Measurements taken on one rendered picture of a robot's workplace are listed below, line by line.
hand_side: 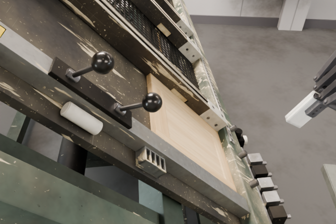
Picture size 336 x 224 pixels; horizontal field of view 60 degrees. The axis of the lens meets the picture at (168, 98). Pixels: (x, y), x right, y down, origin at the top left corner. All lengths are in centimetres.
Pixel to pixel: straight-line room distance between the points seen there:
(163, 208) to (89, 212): 33
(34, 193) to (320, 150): 236
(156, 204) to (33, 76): 41
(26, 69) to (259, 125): 224
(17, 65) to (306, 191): 203
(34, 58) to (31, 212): 27
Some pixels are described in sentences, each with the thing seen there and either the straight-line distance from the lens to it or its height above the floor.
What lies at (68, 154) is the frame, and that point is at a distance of 141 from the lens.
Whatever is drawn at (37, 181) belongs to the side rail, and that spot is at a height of 145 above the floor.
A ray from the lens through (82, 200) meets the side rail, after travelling 44.
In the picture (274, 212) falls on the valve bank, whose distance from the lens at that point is 120.
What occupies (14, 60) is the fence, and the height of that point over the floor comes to 150.
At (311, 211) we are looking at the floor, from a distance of 221.
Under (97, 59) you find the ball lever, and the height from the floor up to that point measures 151.
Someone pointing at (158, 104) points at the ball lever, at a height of 141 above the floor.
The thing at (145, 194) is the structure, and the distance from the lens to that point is 80.
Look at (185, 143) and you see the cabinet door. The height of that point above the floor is 110.
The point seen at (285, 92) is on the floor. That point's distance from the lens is 303.
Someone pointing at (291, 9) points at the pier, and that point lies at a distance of 411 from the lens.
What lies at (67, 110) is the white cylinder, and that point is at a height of 141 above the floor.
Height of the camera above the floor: 176
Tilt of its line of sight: 40 degrees down
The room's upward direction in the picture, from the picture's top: straight up
